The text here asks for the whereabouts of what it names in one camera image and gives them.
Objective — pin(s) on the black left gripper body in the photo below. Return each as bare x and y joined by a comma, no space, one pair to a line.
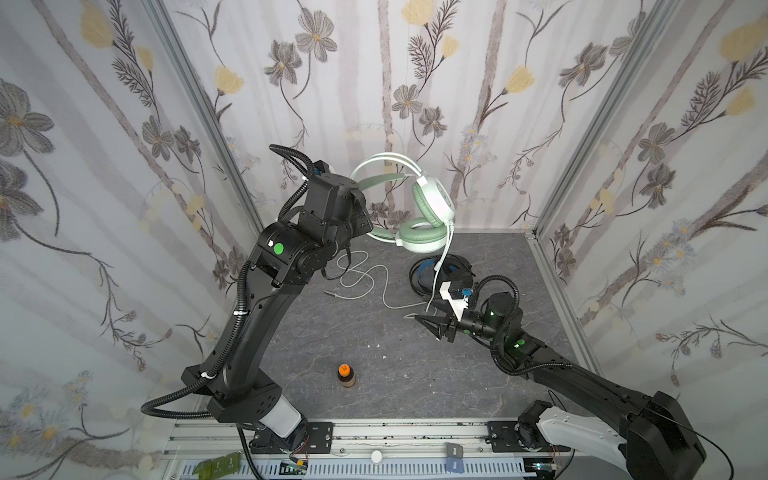
358,218

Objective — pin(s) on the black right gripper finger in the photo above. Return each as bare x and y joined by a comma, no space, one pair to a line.
441,332
435,321

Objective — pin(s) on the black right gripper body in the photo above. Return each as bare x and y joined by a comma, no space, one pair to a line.
450,327

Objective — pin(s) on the black wired headphones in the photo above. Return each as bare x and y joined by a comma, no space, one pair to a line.
455,268

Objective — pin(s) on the mint green wired headphones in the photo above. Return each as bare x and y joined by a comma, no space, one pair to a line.
432,231

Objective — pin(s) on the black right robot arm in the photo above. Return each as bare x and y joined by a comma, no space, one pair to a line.
647,436

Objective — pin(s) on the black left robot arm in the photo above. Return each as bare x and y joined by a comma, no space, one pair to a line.
314,225

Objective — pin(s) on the orange cap brown bottle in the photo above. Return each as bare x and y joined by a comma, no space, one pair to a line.
346,375

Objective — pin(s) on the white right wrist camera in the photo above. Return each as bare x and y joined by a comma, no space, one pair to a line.
457,297

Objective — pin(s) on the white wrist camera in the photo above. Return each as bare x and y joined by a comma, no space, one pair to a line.
457,297
321,167

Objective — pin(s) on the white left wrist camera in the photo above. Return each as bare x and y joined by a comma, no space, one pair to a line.
321,167

